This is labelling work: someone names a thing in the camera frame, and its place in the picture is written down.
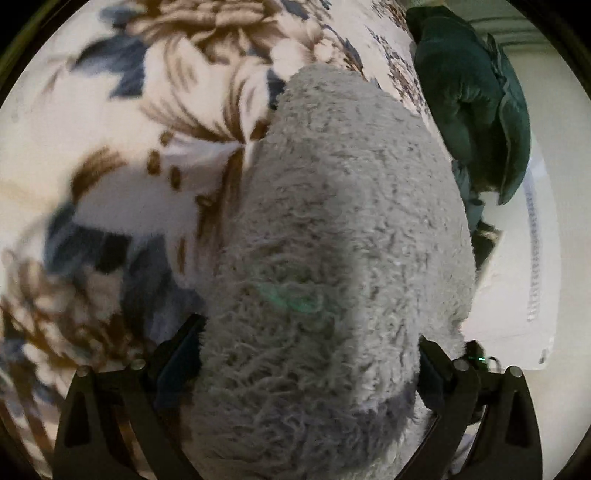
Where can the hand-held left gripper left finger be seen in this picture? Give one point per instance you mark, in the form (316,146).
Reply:
(178,369)

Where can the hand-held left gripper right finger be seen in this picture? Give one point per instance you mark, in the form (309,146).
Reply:
(430,376)

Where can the grey fleece pants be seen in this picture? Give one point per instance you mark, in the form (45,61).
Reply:
(332,230)

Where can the white bed headboard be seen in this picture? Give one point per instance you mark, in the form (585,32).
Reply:
(512,300)

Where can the teal cloth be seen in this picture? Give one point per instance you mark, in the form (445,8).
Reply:
(471,198)

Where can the floral bed blanket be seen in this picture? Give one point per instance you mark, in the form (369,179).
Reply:
(138,138)

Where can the dark green fleece pillow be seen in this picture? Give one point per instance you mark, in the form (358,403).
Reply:
(512,138)

